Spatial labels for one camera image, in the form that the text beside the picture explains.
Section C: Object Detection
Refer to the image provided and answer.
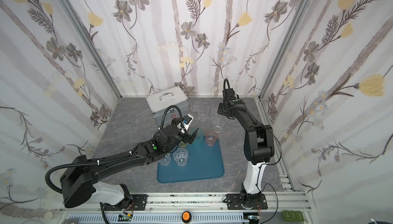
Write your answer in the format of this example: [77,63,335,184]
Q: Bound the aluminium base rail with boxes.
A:
[54,184,318,224]

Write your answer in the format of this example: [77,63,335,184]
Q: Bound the small metal scissors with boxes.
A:
[127,113,141,126]

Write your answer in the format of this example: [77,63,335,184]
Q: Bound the pink plastic cup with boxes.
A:
[205,130,218,146]

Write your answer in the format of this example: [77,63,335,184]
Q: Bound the silver first aid case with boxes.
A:
[146,86,189,126]

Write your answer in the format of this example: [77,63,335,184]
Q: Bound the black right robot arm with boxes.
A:
[218,78,276,209]

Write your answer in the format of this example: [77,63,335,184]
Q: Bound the teal plastic tray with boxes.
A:
[157,140,224,184]

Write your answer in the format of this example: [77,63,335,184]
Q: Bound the yellow plastic cup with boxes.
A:
[179,141,187,148]

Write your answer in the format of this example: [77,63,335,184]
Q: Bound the orange emergency button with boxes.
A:
[181,211,192,224]

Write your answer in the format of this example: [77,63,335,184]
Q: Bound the teal plastic cup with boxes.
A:
[191,128,205,148]

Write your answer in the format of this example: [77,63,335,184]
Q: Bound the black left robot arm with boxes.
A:
[45,114,197,209]

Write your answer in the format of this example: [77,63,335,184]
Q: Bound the white perforated cable duct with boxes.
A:
[62,213,249,224]

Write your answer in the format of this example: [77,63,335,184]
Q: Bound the clear glass tumbler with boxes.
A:
[173,148,189,167]
[189,97,201,112]
[213,121,225,134]
[211,113,221,124]
[197,105,209,121]
[159,153,172,166]

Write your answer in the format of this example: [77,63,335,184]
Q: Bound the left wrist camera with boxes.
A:
[180,114,194,131]

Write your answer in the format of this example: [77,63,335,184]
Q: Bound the green circuit board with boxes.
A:
[282,210,306,223]

